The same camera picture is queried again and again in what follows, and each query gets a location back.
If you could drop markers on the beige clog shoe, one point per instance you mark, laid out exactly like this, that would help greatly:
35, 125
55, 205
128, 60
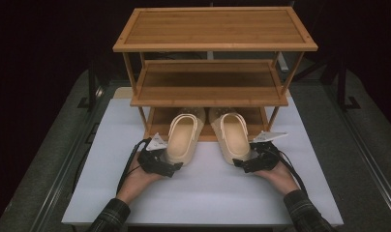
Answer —
234, 135
184, 138

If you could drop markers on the person's right hand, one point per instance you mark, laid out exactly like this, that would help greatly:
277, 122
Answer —
280, 180

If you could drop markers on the three-tier wooden shoe rack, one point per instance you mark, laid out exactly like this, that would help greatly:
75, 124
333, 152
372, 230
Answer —
213, 27

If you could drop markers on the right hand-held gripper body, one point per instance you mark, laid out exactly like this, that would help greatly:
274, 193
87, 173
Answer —
264, 159

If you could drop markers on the light wooden board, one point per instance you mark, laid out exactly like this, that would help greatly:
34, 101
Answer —
122, 92

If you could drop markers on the metal floor rail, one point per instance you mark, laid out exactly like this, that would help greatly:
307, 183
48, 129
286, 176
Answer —
67, 154
361, 141

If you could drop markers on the white stand foot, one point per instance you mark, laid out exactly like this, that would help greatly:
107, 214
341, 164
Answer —
282, 63

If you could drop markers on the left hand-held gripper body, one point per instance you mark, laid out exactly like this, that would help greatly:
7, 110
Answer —
151, 159

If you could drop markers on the person's left hand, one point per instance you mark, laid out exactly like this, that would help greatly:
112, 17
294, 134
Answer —
135, 183

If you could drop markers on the black metal stand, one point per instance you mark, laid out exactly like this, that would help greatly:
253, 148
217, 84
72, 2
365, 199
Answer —
92, 87
343, 87

